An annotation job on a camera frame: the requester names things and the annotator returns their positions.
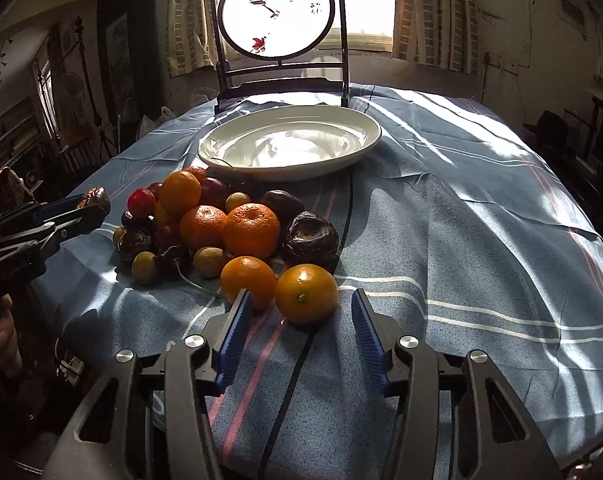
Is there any white oval plate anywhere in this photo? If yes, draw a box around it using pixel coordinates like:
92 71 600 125
198 105 382 182

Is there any wrinkled dark passion fruit large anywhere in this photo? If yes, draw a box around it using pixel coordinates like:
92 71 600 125
282 211 339 272

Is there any dark framed wall picture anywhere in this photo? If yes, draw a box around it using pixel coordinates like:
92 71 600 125
96 0 163 148

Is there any right striped curtain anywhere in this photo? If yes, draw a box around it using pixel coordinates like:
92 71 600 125
391 0 479 76

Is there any small yellow longan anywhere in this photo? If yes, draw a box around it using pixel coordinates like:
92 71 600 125
131 252 160 285
193 246 228 280

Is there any striped curtain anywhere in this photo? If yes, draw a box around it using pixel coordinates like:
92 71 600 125
391 0 479 76
166 0 217 78

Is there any person's left hand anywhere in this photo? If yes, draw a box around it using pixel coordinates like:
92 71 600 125
0 294 23 378

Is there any small yellow fruit rear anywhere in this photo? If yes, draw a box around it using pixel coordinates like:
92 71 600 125
224 192 252 214

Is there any smooth orange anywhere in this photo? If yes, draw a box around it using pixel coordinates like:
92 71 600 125
274 263 339 324

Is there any blue striped tablecloth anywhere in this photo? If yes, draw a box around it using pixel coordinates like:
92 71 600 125
30 81 603 480

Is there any red cherry tomato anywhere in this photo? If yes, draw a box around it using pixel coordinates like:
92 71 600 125
127 188 156 219

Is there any large mandarin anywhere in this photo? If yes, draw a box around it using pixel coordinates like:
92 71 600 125
222 203 281 259

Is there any small yellow longan front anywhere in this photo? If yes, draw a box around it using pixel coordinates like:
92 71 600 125
193 246 228 280

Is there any left striped curtain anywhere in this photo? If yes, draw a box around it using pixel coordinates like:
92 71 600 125
166 0 217 78

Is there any dark red plum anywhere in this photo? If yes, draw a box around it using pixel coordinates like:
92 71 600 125
200 177 230 210

